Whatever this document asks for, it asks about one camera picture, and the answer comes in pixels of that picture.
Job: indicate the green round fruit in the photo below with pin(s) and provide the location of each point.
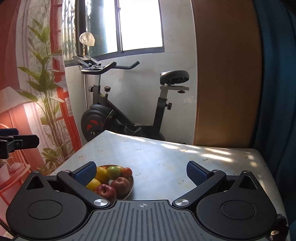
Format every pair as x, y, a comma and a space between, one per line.
113, 172

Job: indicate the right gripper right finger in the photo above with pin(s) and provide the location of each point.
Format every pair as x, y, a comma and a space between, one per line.
228, 207

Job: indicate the beige fruit bowl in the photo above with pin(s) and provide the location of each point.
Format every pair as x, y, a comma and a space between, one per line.
130, 179

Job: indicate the dark teal curtain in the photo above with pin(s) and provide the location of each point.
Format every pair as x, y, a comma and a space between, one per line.
274, 133

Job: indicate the dark wrinkled red apple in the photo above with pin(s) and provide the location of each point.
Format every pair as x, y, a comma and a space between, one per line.
122, 186

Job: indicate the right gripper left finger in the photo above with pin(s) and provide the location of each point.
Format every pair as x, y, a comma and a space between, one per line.
44, 208

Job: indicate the red printed backdrop curtain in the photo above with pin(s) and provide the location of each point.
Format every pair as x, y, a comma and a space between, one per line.
37, 39

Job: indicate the large yellow lemon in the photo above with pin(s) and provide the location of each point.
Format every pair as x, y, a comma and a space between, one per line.
101, 175

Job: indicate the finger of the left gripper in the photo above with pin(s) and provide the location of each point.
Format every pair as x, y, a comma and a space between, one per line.
4, 132
20, 142

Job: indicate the floral checkered tablecloth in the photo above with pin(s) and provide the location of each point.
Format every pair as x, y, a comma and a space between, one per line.
160, 177

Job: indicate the wooden door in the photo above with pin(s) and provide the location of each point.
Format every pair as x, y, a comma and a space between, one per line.
229, 66

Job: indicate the window with dark frame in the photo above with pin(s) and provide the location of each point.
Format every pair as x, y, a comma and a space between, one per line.
120, 28

